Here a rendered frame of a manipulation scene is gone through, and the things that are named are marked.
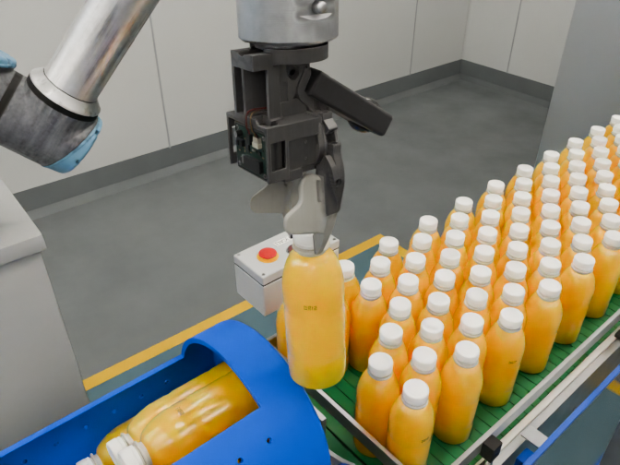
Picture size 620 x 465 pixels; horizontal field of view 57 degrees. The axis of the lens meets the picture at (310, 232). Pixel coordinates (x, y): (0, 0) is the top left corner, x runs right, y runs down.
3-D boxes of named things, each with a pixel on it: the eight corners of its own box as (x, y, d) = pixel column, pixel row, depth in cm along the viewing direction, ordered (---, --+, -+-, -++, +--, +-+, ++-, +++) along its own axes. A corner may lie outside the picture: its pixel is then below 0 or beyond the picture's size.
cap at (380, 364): (390, 380, 89) (391, 372, 88) (366, 376, 90) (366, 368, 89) (393, 362, 92) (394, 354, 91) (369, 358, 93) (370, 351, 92)
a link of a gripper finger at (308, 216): (280, 267, 58) (267, 179, 55) (326, 249, 61) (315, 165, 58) (297, 275, 55) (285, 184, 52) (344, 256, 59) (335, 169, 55)
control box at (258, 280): (236, 292, 120) (232, 253, 114) (308, 256, 131) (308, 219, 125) (265, 317, 114) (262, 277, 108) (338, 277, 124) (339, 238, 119)
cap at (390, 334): (382, 327, 99) (383, 320, 98) (404, 334, 98) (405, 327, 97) (375, 342, 96) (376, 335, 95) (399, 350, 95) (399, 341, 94)
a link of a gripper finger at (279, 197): (242, 235, 63) (244, 161, 57) (286, 220, 66) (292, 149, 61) (257, 250, 61) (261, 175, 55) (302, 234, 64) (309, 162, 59)
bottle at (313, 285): (292, 351, 75) (283, 225, 66) (346, 351, 74) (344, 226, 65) (285, 389, 68) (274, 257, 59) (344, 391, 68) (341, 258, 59)
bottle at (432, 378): (439, 445, 101) (454, 372, 90) (403, 457, 99) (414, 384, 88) (420, 413, 106) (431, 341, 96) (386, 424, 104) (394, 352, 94)
